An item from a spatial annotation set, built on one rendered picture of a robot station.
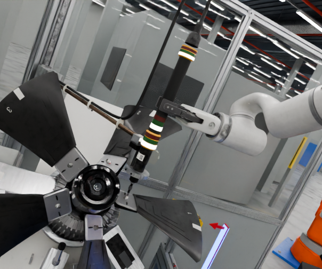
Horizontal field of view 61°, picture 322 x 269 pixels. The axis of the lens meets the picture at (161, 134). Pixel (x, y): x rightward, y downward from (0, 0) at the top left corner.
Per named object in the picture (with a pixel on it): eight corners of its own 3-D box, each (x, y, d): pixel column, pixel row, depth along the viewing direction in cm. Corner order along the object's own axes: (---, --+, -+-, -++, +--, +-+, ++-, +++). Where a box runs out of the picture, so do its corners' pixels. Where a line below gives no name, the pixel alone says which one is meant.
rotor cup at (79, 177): (55, 214, 75) (60, 206, 64) (71, 165, 82) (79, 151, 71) (105, 227, 79) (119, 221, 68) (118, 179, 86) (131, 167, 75)
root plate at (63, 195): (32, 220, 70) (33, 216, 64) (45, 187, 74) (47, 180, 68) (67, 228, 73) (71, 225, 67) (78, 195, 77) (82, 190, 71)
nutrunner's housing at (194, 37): (123, 177, 77) (191, 17, 69) (133, 177, 80) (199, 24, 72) (132, 185, 75) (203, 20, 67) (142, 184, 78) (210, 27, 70)
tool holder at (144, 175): (115, 164, 78) (128, 132, 76) (132, 164, 83) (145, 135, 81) (135, 180, 72) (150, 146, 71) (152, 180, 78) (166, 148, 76)
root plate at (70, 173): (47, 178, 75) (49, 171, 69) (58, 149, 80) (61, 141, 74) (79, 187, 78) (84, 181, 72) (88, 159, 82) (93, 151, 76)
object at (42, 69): (31, 81, 114) (37, 62, 113) (46, 86, 120) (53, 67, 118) (41, 89, 108) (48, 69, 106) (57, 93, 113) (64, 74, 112)
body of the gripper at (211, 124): (218, 143, 75) (182, 129, 71) (204, 133, 84) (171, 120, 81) (230, 118, 73) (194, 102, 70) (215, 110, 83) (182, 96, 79)
